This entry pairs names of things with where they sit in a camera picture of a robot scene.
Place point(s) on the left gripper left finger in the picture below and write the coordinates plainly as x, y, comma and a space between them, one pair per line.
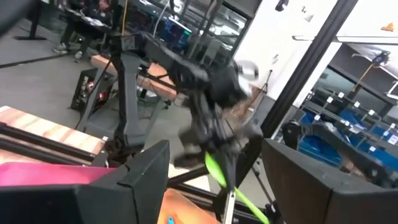
93, 202

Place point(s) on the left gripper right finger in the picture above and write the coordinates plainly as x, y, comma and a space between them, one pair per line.
326, 199

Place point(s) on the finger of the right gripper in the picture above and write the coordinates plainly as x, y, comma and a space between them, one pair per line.
228, 168
252, 158

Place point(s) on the green kitchen utensil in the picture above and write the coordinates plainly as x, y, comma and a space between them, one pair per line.
214, 169

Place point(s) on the teal spatula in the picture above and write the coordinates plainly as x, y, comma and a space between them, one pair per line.
170, 220

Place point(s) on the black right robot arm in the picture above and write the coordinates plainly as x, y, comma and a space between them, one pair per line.
127, 93

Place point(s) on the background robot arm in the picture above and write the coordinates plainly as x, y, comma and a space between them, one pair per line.
335, 140

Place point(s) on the blue storage bin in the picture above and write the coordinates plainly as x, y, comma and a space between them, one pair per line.
320, 152
354, 118

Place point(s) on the pink plastic bin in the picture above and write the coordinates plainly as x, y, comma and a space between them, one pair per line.
46, 174

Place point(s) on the orange plastic bin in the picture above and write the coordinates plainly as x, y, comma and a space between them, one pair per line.
183, 208

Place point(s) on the wooden workbench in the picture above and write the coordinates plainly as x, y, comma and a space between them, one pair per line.
155, 88

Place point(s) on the blue crate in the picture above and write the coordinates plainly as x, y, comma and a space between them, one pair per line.
177, 32

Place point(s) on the black computer tower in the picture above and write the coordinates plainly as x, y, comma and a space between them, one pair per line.
82, 90

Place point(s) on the person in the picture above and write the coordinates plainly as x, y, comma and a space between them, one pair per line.
93, 12

